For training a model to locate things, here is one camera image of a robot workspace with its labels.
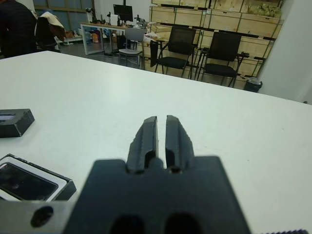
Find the white office desk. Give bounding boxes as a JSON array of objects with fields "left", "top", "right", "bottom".
[{"left": 79, "top": 21, "right": 150, "bottom": 57}]

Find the black box base white inlay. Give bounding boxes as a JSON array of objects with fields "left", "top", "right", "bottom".
[{"left": 0, "top": 153, "right": 77, "bottom": 202}]

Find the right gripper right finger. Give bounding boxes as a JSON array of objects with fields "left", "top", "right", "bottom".
[{"left": 165, "top": 114, "right": 196, "bottom": 171}]

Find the black computer monitor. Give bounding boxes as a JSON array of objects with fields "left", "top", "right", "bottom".
[{"left": 113, "top": 4, "right": 134, "bottom": 23}]

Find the black box lid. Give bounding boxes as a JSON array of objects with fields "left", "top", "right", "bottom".
[{"left": 0, "top": 109, "right": 36, "bottom": 138}]

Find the beige brown jacket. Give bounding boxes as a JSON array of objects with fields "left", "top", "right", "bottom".
[{"left": 39, "top": 11, "right": 66, "bottom": 42}]

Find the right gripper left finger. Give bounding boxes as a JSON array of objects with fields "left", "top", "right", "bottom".
[{"left": 126, "top": 115, "right": 159, "bottom": 173}]

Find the black computer tower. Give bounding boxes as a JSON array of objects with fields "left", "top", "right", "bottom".
[{"left": 116, "top": 35, "right": 127, "bottom": 51}]

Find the grey plastic chair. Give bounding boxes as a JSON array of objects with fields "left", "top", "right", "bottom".
[{"left": 118, "top": 28, "right": 145, "bottom": 67}]

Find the person in dark jacket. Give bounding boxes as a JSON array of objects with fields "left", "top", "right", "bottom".
[{"left": 0, "top": 0, "right": 38, "bottom": 59}]

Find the black waste bin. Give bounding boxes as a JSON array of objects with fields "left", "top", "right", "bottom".
[{"left": 244, "top": 77, "right": 263, "bottom": 93}]

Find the yellow green bundle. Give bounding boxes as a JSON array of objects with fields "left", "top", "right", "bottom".
[{"left": 247, "top": 1, "right": 281, "bottom": 18}]

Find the black chair with jacket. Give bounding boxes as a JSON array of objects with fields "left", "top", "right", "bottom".
[{"left": 36, "top": 16, "right": 61, "bottom": 53}]

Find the black mesh armchair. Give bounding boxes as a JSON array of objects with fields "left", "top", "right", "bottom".
[
  {"left": 200, "top": 31, "right": 250, "bottom": 88},
  {"left": 150, "top": 25, "right": 198, "bottom": 79}
]

